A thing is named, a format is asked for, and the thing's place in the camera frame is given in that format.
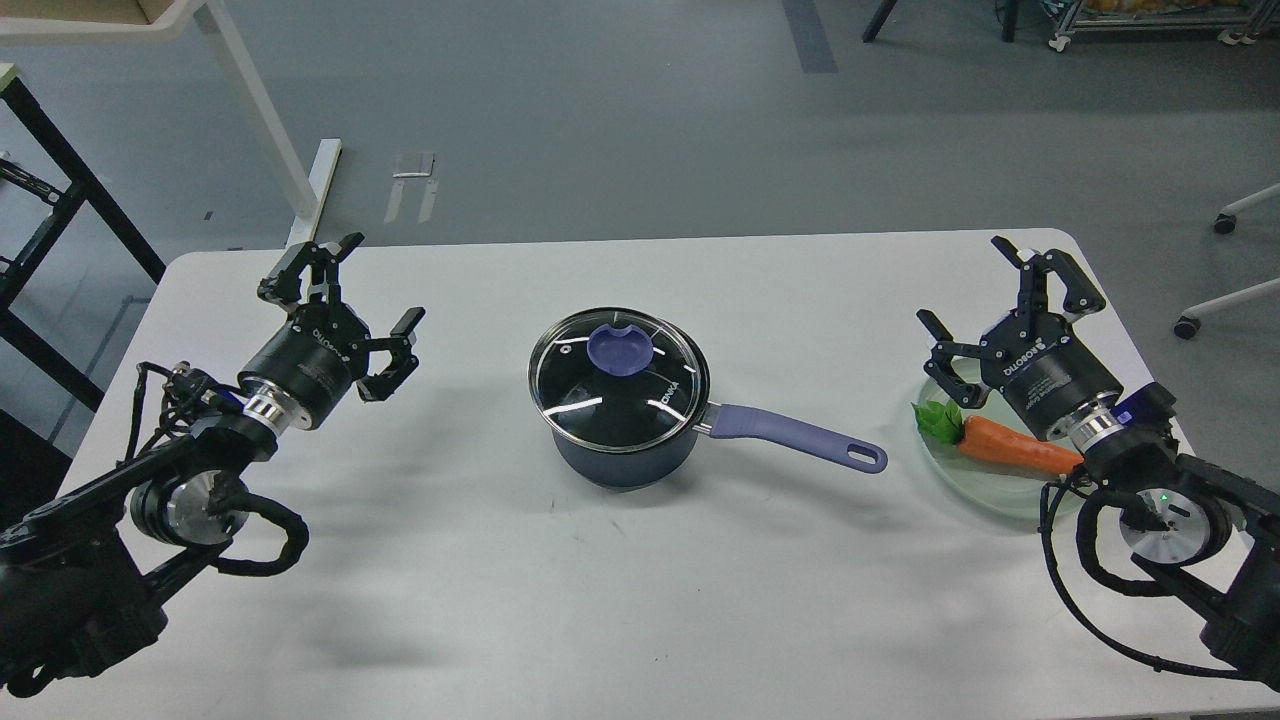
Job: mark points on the pale green plate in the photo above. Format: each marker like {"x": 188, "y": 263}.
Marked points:
{"x": 1007, "y": 490}

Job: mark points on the black metal rack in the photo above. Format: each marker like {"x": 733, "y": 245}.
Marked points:
{"x": 81, "y": 190}

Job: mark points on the dark blue saucepan purple handle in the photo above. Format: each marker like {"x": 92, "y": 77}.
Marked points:
{"x": 720, "y": 421}

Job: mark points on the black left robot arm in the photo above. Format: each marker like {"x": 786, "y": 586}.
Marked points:
{"x": 86, "y": 575}

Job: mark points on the white table leg frame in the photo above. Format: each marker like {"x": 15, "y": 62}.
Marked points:
{"x": 157, "y": 22}

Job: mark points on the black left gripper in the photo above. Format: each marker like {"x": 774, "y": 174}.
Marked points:
{"x": 323, "y": 347}

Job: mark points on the black furniture legs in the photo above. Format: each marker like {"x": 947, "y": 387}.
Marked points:
{"x": 1003, "y": 18}

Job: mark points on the orange toy carrot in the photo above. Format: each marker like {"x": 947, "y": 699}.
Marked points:
{"x": 987, "y": 440}

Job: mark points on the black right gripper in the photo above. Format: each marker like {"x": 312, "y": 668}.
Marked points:
{"x": 1045, "y": 375}

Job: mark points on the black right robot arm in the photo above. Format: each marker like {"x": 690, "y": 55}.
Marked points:
{"x": 1153, "y": 522}

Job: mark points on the metal wheeled cart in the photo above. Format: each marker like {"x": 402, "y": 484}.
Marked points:
{"x": 1234, "y": 23}

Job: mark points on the glass lid purple knob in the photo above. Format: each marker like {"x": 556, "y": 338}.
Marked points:
{"x": 615, "y": 380}

